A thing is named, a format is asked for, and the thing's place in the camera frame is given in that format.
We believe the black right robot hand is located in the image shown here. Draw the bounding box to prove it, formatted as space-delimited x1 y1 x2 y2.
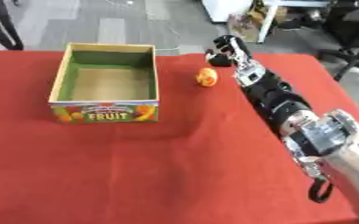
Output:
204 34 316 137

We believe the cardboard box with green inside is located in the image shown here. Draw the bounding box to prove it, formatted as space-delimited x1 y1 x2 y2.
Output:
47 42 161 124

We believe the orange toy fruit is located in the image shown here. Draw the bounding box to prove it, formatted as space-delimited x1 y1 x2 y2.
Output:
194 67 220 88

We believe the tan cardboard package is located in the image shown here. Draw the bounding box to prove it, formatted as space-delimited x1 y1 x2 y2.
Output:
227 2 271 44

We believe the white desk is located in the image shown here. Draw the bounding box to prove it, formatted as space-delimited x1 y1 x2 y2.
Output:
201 0 333 44

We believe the black office chair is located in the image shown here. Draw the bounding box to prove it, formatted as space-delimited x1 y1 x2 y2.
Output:
315 0 359 83

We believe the black chair leg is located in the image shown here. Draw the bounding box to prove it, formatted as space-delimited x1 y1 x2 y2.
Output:
0 0 25 51

